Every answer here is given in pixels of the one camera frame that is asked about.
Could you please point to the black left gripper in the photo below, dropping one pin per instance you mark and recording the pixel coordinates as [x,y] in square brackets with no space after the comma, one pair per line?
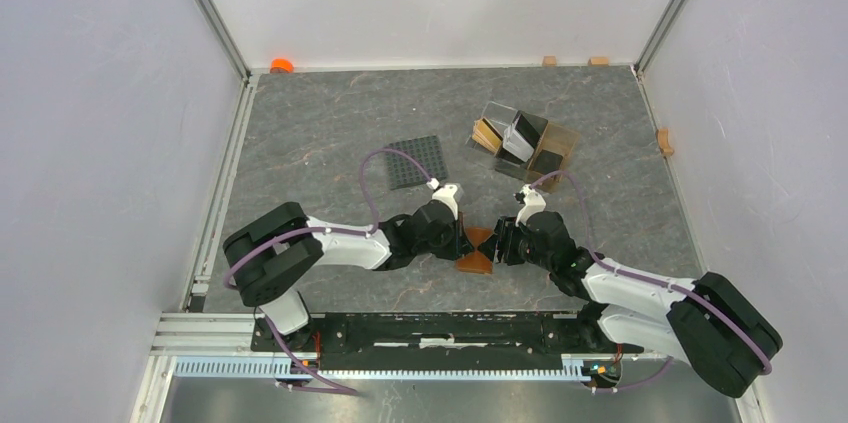
[460,244]

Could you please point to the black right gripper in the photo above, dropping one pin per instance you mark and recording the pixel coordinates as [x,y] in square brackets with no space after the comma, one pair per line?
[505,233]

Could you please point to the brown leather card holder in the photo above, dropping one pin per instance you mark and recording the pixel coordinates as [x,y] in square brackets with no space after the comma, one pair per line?
[476,262]

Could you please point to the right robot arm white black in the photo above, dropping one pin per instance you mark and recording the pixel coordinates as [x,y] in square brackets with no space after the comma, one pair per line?
[704,322]

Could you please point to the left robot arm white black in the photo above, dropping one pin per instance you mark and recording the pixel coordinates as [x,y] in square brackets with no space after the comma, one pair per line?
[269,256]

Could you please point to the black credit card stack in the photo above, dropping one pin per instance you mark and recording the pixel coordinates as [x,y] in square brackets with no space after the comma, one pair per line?
[547,162]

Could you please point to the gold credit card stack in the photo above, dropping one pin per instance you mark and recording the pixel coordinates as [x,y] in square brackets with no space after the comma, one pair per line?
[487,136]

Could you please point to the curved wooden piece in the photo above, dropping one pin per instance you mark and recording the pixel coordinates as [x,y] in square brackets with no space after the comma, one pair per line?
[664,142]

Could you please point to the orange round cap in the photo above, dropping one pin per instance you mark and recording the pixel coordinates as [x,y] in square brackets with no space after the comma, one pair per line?
[281,65]

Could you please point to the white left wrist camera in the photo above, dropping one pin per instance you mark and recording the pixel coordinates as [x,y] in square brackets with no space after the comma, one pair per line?
[448,194]

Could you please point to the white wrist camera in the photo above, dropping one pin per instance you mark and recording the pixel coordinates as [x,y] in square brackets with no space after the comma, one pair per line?
[531,201]
[448,194]

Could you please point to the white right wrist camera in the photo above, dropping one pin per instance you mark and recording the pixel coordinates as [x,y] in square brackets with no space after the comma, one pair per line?
[531,201]

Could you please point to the white slotted cable duct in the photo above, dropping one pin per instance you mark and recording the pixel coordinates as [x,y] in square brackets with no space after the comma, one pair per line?
[281,367]

